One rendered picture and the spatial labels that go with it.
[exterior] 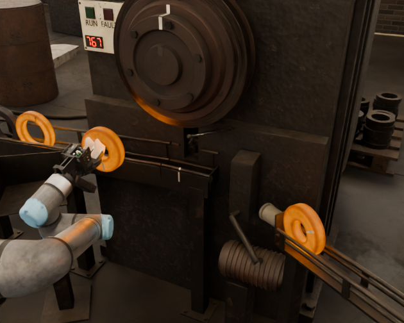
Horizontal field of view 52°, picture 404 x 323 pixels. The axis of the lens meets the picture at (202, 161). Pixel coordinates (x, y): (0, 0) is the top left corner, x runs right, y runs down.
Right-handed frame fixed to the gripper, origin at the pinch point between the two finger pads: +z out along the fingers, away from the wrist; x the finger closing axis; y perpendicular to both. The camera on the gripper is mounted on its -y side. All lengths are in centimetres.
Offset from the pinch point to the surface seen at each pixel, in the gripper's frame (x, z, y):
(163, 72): -21.4, 12.9, 22.5
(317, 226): -72, -5, -9
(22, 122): 56, 15, -13
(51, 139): 42.8, 14.3, -19.0
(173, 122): -18.6, 16.6, 0.5
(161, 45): -21.0, 15.8, 29.7
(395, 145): -95, 167, -120
